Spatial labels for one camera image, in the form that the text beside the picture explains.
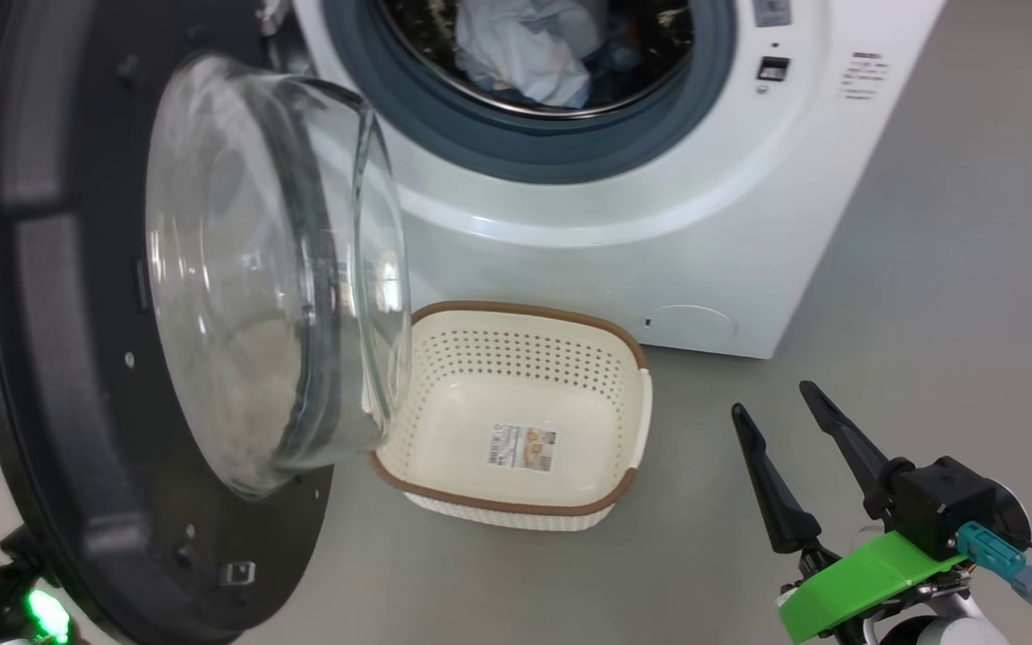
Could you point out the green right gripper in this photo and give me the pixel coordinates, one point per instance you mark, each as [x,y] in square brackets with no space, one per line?
[856,582]

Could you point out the grey rubber door gasket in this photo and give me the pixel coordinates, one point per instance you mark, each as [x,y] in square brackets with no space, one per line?
[570,157]

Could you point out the steel washing machine drum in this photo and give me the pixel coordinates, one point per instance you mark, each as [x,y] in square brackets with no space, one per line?
[664,36]

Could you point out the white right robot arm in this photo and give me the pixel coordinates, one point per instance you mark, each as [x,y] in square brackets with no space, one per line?
[946,632]

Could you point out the white front-load washing machine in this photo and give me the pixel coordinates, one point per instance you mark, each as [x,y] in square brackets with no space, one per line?
[749,224]

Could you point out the black glass washing machine door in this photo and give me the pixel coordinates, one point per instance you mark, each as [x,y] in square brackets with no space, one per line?
[59,358]

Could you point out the blue cartoon print garment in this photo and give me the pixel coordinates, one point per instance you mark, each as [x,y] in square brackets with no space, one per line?
[619,54]

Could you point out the cream basket with brown rim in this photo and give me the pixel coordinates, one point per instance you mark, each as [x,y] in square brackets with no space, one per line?
[516,385]

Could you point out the blue cartoon garment cream trim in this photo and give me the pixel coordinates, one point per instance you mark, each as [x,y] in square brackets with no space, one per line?
[525,49]

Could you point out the basket product label sticker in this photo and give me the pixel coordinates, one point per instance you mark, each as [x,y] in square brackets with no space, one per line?
[522,447]

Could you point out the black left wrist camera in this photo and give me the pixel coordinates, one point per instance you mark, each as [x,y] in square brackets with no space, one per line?
[5,609]

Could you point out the grey text label sticker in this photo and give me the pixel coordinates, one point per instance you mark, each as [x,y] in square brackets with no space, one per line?
[865,76]

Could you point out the round white filter flap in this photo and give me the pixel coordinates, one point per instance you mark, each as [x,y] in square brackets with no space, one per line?
[691,322]

